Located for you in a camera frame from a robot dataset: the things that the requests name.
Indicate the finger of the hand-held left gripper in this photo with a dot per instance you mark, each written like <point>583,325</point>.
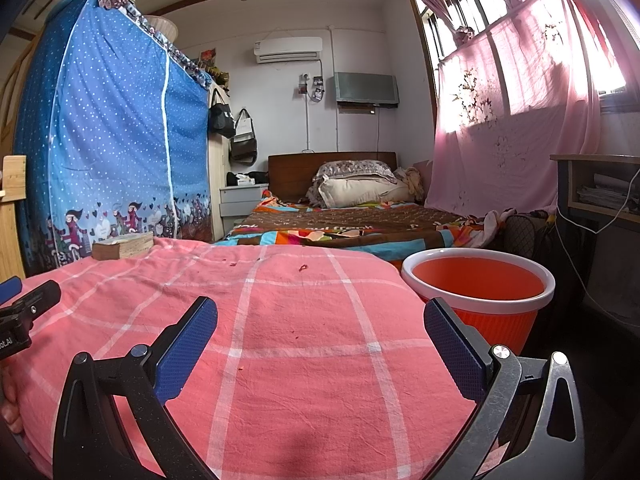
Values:
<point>40,300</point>
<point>11,289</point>

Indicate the white nightstand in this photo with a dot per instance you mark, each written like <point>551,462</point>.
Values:
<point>240,205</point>

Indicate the colourful patchwork quilt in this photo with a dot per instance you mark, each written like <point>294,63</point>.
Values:
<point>350,225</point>

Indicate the white air conditioner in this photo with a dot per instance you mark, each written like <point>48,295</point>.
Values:
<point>287,50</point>

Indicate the dark wooden desk hutch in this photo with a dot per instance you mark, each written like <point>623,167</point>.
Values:
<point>595,160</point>

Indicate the brown wooden headboard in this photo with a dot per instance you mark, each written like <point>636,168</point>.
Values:
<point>295,170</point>

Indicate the white tissue box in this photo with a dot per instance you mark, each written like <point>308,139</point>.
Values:
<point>245,180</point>

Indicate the cream pillow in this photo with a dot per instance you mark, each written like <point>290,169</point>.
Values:
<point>360,192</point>

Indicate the red picture card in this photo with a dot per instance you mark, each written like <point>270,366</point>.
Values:
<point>208,57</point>

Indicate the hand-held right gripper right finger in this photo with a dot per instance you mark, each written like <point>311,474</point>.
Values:
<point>452,350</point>

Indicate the beige wardrobe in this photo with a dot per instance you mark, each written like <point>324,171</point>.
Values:
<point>216,185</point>

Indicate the orange trash bin white rim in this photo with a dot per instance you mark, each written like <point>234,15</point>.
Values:
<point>480,322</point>

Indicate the black handbag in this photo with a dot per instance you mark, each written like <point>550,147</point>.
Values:
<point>221,117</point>

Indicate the dark padded seat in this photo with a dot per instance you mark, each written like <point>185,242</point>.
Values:
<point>530,235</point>

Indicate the person's left hand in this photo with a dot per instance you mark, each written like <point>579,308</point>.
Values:
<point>10,405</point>

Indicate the brown white handbag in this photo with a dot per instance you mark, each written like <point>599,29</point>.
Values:
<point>243,145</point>

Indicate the beige clothes pile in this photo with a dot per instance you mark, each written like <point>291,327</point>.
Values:
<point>410,185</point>

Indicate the white pink garment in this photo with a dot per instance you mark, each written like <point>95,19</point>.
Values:
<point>497,222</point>

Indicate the wall mounted television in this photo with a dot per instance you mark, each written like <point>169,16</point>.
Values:
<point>366,88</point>

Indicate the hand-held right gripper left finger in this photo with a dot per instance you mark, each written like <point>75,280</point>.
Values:
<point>187,350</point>

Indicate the wall socket with plugs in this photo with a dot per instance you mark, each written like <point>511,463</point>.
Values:
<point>312,87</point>

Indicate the pink plaid cloth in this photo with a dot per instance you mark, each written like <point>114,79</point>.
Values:
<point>300,360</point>

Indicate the stack of papers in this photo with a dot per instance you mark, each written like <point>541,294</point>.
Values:
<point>605,192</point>

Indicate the pink hanging sheet curtain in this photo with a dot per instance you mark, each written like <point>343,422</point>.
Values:
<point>500,150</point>

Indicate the blue dotted wardrobe cover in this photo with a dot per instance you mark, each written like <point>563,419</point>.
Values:
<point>110,135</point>

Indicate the light wooden cabinet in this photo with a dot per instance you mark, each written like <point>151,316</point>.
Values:
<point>12,210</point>

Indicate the floral pillow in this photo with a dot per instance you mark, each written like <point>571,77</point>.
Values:
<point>355,170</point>

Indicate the white basket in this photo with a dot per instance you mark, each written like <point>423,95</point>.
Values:
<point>162,30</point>

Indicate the thick old brown book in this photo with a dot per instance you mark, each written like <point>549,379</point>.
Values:
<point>122,246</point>

